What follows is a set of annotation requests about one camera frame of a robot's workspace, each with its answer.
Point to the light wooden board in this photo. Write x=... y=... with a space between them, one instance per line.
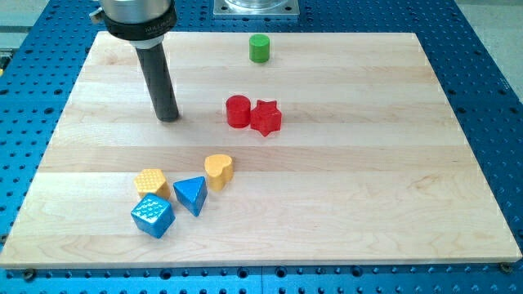
x=370 y=165

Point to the yellow heart block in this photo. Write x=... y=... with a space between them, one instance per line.
x=220 y=171

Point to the blue perforated metal table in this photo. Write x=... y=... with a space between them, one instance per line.
x=474 y=47

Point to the green cylinder block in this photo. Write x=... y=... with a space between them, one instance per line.
x=259 y=48

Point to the blue triangle block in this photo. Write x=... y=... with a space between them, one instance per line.
x=191 y=193

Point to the blue cube block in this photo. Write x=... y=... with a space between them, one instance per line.
x=153 y=215

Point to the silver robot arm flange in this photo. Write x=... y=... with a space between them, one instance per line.
x=143 y=23

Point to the yellow hexagon block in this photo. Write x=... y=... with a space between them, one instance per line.
x=152 y=181

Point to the red star block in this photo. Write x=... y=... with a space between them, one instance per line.
x=266 y=117

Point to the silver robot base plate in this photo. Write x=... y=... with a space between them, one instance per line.
x=233 y=8

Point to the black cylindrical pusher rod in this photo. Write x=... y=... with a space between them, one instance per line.
x=157 y=78

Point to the red cylinder block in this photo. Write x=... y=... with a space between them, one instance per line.
x=238 y=109

